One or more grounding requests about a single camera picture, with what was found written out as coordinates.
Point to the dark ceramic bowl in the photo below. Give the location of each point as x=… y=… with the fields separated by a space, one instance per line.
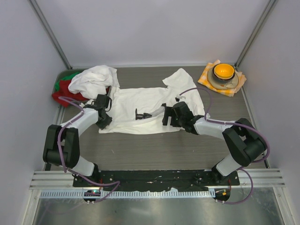
x=221 y=77

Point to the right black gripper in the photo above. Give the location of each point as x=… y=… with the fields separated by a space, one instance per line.
x=169 y=111

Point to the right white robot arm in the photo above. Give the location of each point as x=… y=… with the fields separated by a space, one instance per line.
x=244 y=142

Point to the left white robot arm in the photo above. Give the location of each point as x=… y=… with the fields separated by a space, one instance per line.
x=62 y=146

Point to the white slotted cable duct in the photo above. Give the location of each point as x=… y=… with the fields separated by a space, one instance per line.
x=93 y=194

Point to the beige ceramic plate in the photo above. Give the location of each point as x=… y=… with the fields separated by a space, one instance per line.
x=220 y=84

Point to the green t-shirt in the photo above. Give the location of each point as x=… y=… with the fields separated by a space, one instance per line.
x=66 y=78

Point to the white t-shirt with robot print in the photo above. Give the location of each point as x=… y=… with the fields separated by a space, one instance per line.
x=127 y=102

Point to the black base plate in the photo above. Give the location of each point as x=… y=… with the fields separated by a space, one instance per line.
x=163 y=180

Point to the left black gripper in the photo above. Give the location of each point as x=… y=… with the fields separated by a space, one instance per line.
x=102 y=125

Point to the orange bowl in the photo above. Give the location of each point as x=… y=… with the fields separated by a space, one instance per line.
x=223 y=70

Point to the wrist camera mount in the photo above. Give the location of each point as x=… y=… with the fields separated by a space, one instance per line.
x=179 y=98
x=90 y=102

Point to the yellow checkered cloth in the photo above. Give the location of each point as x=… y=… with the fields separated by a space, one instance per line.
x=230 y=93

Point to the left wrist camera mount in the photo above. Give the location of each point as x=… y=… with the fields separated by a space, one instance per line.
x=90 y=102

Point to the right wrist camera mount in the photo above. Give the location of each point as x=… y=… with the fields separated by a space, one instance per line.
x=179 y=98

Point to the red t-shirt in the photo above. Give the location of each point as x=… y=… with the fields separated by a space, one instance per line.
x=63 y=91

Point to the aluminium rail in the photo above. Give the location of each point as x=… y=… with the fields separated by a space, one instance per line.
x=262 y=178

